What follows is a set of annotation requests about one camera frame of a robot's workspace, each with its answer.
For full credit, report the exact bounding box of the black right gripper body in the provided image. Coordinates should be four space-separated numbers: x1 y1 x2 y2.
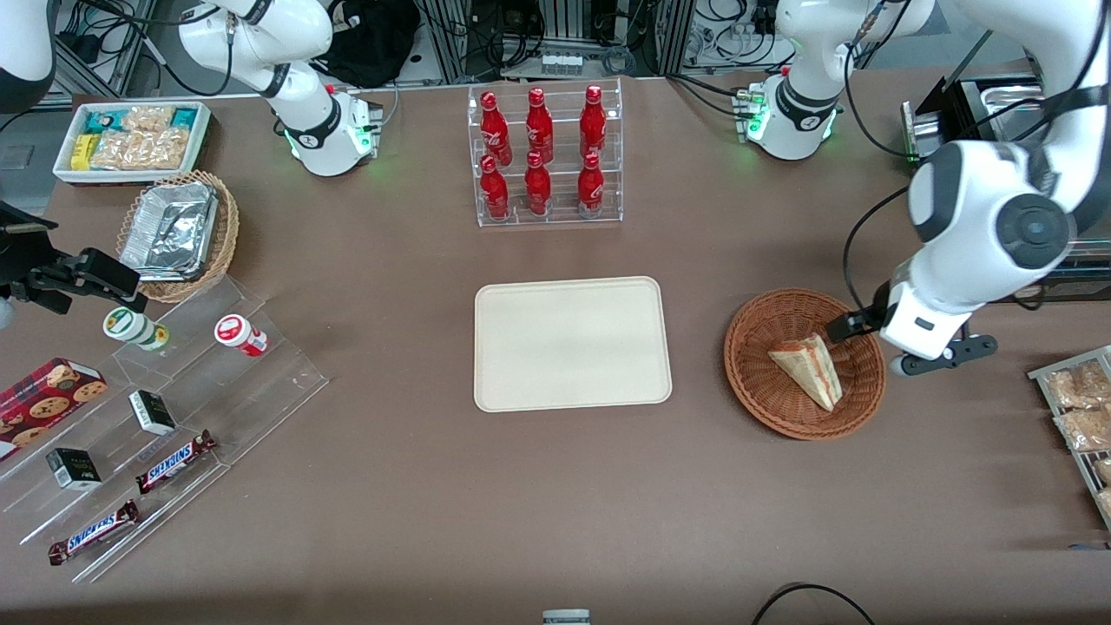
0 201 88 300

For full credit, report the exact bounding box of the triangular sandwich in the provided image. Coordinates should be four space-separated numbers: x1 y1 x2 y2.
768 335 844 413

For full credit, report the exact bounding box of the round brown wicker basket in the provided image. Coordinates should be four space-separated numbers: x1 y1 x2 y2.
724 288 887 441

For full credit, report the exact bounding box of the light tan wicker basket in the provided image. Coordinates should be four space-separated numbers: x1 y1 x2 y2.
116 169 240 304

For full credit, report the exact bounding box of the cream plastic tray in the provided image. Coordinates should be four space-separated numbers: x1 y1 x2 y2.
474 276 674 413

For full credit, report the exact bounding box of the green-lidded white cup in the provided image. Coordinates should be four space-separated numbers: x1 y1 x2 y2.
102 306 171 352

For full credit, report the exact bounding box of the aluminium foil container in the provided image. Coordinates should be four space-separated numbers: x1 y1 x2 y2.
120 181 219 282

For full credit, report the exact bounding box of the red cookie box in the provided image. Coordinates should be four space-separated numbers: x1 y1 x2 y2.
0 357 109 463

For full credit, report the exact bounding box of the large clear cracker bag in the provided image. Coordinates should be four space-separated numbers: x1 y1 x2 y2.
90 128 191 172

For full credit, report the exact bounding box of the red-lidded white cup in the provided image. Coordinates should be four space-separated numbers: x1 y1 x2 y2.
214 314 269 359

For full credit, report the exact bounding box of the small black box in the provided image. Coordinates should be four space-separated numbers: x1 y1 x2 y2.
128 390 178 437
45 447 103 492

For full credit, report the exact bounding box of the white rectangular snack bin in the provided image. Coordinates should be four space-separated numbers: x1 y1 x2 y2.
52 100 214 188

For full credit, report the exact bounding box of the small clear cracker bag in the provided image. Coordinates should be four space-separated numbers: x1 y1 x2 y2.
122 105 175 133

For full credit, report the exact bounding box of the clear acrylic stepped shelf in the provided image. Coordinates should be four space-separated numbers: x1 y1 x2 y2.
0 276 331 584

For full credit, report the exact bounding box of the Snickers chocolate bar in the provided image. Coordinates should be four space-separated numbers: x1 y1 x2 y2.
135 429 217 496
48 499 141 567

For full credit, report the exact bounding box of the black metal box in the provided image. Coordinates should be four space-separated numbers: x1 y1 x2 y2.
900 74 1048 168

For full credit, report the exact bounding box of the red soda bottle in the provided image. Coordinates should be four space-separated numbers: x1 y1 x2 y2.
525 87 555 164
480 155 511 220
579 85 608 159
524 151 554 217
480 90 514 166
576 152 606 219

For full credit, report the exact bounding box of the clear acrylic bottle rack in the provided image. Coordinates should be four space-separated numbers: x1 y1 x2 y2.
467 77 625 228

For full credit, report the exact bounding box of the black bag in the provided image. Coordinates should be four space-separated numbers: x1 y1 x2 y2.
314 0 423 89

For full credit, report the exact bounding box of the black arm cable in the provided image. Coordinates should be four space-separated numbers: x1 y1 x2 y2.
841 185 912 315

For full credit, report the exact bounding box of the metal wire rack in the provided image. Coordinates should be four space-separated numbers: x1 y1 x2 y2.
1028 345 1111 532

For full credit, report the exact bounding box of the black cable loop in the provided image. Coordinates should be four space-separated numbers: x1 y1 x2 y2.
750 582 878 625

